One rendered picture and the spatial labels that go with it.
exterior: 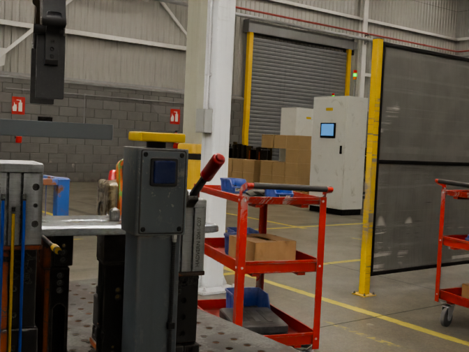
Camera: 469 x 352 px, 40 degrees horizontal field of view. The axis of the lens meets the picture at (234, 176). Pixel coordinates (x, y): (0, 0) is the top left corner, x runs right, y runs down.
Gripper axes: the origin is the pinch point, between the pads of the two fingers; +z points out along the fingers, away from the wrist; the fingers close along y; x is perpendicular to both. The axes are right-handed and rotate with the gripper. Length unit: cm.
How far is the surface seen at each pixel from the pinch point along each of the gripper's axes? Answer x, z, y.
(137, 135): -11.5, 4.7, 1.2
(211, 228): -31.0, 20.5, 28.9
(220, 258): -102, 63, 227
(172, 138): -15.9, 4.8, -0.2
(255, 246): -110, 53, 204
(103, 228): -11.6, 20.1, 26.7
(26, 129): 2.3, 4.6, -5.9
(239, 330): -51, 50, 64
